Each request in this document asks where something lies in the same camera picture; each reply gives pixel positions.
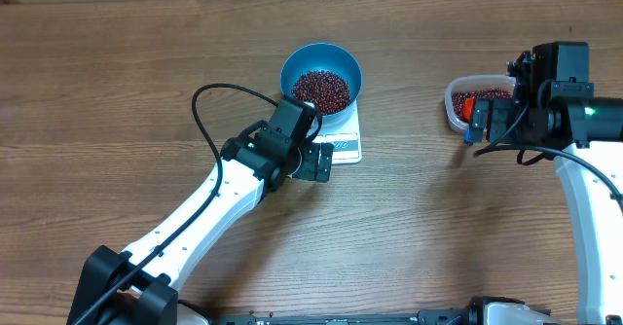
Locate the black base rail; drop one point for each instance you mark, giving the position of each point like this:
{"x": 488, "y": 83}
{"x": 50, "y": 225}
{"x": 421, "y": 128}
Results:
{"x": 479, "y": 311}

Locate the red adzuki beans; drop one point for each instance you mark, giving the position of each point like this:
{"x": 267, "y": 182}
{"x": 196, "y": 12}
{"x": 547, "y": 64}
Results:
{"x": 459, "y": 97}

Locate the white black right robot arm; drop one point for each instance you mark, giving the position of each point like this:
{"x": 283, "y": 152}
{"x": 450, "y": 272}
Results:
{"x": 588, "y": 162}

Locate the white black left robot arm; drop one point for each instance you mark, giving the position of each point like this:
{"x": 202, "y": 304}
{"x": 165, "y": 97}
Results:
{"x": 141, "y": 284}

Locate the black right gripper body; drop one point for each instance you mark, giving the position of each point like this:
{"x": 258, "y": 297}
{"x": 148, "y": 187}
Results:
{"x": 492, "y": 119}

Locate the white digital kitchen scale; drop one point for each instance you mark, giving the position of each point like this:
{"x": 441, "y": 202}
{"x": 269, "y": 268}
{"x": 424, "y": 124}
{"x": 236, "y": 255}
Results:
{"x": 343, "y": 131}

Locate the clear plastic food container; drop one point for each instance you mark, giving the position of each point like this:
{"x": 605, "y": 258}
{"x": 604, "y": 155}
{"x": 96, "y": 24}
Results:
{"x": 471, "y": 83}

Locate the blue plastic bowl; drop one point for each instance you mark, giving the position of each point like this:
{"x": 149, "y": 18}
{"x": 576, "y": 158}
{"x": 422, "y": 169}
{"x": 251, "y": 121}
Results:
{"x": 322, "y": 56}

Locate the orange measuring scoop blue handle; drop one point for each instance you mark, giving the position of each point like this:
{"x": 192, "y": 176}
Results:
{"x": 467, "y": 113}

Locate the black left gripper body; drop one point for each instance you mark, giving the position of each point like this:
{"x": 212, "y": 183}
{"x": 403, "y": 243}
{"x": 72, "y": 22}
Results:
{"x": 309, "y": 167}

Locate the red beans in bowl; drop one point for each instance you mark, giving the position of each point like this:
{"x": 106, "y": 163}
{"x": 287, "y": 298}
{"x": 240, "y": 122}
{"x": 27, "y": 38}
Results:
{"x": 328, "y": 92}

